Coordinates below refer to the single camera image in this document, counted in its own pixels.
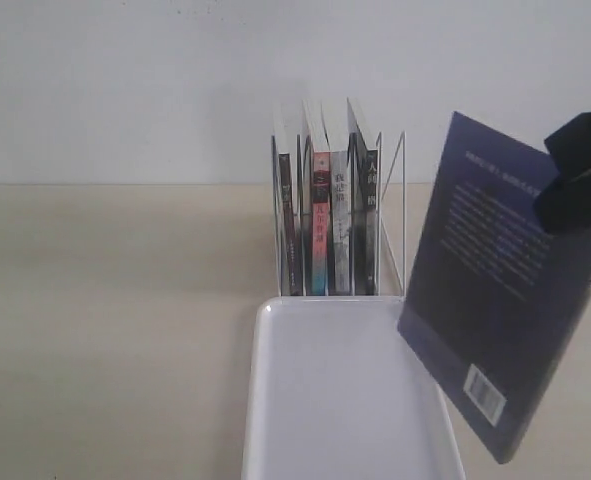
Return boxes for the dark blue book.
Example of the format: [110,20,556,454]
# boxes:
[398,112,591,464]

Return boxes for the black book white characters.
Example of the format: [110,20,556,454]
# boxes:
[347,97,379,296]

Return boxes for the grey white book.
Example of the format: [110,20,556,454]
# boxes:
[320,102,352,296]

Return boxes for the red teal spine book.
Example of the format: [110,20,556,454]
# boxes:
[302,99,333,296]

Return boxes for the black book gold bamboo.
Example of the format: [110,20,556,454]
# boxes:
[272,102,305,296]

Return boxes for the white plastic tray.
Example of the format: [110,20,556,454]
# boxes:
[241,296,465,480]

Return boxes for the white wire book rack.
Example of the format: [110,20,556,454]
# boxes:
[270,99,407,298]

